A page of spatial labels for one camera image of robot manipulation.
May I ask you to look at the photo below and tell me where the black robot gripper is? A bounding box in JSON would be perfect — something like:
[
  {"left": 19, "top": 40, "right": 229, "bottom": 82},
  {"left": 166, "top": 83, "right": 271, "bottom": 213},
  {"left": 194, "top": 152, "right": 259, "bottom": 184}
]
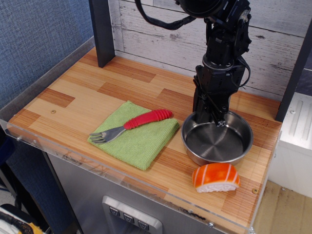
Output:
[{"left": 192, "top": 63, "right": 246, "bottom": 128}]

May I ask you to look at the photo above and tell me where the stainless steel pot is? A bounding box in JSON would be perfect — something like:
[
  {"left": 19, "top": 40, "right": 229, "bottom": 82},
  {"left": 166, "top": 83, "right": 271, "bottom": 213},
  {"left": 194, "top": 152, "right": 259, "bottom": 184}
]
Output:
[{"left": 181, "top": 111, "right": 254, "bottom": 166}]

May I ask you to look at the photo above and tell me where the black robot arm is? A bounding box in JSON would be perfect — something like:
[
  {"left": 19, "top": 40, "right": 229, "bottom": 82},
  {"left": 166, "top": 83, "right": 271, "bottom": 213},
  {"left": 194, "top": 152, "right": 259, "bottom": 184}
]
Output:
[{"left": 177, "top": 0, "right": 251, "bottom": 127}]

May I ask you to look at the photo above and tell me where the green folded cloth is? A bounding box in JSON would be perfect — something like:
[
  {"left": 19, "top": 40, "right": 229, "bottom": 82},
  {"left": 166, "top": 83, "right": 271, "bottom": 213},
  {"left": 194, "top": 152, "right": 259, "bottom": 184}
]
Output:
[{"left": 88, "top": 101, "right": 179, "bottom": 171}]

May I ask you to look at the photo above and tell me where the orange salmon sushi toy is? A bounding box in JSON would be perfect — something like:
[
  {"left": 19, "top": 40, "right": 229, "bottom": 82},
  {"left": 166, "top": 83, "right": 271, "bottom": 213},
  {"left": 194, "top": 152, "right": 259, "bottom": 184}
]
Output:
[{"left": 192, "top": 163, "right": 241, "bottom": 193}]

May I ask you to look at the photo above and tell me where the white aluminium side block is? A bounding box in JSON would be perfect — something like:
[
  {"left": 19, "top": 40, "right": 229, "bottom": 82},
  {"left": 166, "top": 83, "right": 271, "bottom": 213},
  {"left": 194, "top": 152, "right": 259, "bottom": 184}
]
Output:
[{"left": 280, "top": 92, "right": 312, "bottom": 150}]

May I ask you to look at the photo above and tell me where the silver button control panel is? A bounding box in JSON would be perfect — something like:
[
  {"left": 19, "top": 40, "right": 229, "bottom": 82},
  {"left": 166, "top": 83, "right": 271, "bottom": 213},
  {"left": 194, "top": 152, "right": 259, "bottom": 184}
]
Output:
[{"left": 102, "top": 195, "right": 163, "bottom": 234}]

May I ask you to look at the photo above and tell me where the stainless steel cabinet front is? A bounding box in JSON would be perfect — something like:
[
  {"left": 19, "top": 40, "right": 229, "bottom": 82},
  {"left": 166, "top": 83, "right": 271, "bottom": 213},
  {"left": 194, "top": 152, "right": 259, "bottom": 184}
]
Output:
[{"left": 48, "top": 154, "right": 221, "bottom": 234}]

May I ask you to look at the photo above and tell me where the clear acrylic table guard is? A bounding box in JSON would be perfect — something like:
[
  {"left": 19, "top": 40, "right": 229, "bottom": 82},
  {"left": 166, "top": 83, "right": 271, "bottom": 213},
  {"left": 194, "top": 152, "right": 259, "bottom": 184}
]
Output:
[{"left": 0, "top": 120, "right": 254, "bottom": 234}]

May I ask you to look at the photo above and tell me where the yellow black bag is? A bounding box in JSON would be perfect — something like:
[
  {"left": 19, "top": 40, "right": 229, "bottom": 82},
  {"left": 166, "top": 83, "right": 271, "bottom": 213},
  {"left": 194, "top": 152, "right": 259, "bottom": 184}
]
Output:
[{"left": 0, "top": 212, "right": 44, "bottom": 234}]

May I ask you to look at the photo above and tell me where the black right frame post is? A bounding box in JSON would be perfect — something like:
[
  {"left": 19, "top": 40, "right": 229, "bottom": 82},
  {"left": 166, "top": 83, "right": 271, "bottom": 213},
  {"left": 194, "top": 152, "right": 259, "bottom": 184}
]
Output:
[{"left": 275, "top": 22, "right": 312, "bottom": 122}]

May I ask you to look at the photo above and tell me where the black frame post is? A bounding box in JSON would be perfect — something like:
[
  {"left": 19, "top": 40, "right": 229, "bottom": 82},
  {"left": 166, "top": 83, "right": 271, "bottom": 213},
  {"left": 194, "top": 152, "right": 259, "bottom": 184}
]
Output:
[
  {"left": 89, "top": 0, "right": 115, "bottom": 68},
  {"left": 275, "top": 22, "right": 312, "bottom": 122}
]

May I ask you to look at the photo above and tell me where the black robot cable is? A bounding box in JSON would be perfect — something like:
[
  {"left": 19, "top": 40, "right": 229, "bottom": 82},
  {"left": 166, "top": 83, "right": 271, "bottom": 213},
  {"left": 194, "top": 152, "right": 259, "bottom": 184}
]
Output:
[{"left": 134, "top": 0, "right": 197, "bottom": 31}]

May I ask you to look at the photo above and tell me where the red handled metal fork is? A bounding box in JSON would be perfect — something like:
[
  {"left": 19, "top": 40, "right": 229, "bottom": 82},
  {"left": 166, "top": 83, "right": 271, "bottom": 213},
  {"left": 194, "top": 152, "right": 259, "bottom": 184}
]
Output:
[{"left": 89, "top": 109, "right": 173, "bottom": 144}]

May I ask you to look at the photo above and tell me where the black left frame post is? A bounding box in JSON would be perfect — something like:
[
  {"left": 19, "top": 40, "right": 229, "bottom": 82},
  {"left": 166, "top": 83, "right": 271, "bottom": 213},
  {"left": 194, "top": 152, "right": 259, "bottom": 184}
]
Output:
[{"left": 89, "top": 0, "right": 115, "bottom": 68}]

